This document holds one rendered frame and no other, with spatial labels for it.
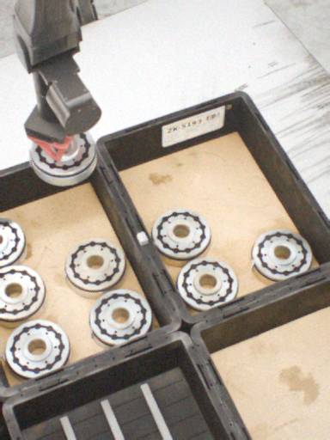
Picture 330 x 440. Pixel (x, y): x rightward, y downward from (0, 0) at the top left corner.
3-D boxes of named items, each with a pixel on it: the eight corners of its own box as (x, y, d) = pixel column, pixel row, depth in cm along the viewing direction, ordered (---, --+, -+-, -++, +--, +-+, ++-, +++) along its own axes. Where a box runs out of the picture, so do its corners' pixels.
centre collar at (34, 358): (18, 339, 144) (18, 338, 143) (48, 330, 145) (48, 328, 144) (26, 366, 141) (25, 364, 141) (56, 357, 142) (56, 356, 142)
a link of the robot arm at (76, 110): (69, 4, 120) (10, 29, 118) (108, 62, 115) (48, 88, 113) (78, 64, 131) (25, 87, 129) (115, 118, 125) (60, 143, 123)
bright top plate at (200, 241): (141, 225, 156) (141, 223, 156) (190, 201, 159) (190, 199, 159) (171, 268, 152) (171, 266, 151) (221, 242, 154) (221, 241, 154)
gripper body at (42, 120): (92, 97, 137) (89, 65, 130) (63, 147, 132) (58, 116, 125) (53, 85, 138) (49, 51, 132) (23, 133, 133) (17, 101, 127)
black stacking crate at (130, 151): (97, 179, 167) (94, 141, 158) (239, 130, 174) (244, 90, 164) (184, 357, 148) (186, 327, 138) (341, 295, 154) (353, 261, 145)
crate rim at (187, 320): (93, 147, 159) (92, 138, 157) (243, 96, 166) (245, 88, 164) (185, 333, 139) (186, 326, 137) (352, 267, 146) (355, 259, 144)
